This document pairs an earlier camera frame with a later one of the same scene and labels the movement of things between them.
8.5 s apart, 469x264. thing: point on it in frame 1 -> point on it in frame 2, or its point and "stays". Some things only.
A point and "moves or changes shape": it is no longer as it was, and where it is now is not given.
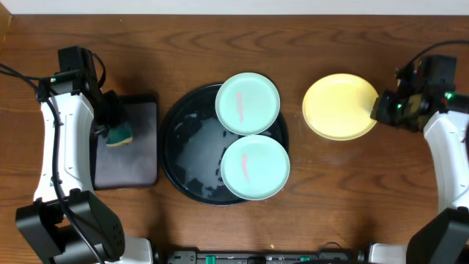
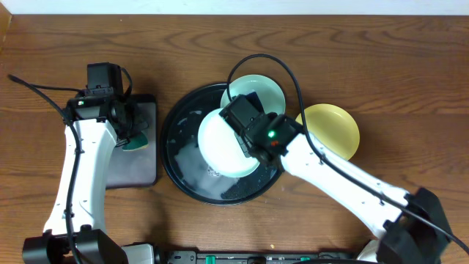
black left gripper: (114, 103) -> (133, 111)
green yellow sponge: (120, 135) moves or changes shape
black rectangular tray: (133, 166) stays
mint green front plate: (255, 167) -> (219, 145)
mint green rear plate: (248, 103) stays
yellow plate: (339, 106) moves or changes shape
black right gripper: (379, 111) -> (242, 141)
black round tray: (193, 142) stays
